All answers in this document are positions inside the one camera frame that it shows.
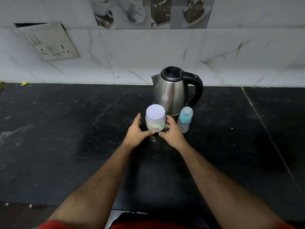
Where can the person's right hand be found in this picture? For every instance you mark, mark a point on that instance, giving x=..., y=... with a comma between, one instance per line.
x=175, y=138

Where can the person's left hand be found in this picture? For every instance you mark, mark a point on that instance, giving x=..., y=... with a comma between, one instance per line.
x=137, y=137

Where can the clear baby bottle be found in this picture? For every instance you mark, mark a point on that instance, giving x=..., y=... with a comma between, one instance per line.
x=183, y=127

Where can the blue nipple ring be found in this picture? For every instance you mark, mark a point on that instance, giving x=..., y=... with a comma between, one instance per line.
x=185, y=119

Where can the clear jar of white powder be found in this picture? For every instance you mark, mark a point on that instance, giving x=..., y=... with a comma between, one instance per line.
x=155, y=125

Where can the clear bottle cap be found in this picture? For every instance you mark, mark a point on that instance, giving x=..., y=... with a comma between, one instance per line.
x=186, y=112

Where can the lavender jar lid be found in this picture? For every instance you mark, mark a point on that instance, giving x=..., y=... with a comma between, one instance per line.
x=155, y=112

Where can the stainless steel electric kettle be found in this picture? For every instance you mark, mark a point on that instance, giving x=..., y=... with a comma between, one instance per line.
x=170, y=95

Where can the person's right forearm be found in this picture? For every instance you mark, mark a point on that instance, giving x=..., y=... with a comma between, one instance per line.
x=224, y=193

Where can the person's left forearm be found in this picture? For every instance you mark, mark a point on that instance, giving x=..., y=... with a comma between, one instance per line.
x=95, y=193

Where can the person's red shirt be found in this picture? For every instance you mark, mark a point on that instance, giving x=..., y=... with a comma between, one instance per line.
x=152, y=225

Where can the coffee print decorative tile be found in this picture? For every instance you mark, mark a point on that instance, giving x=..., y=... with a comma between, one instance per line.
x=152, y=11

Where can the white wall socket plate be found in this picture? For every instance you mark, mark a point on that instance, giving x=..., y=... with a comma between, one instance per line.
x=50, y=42

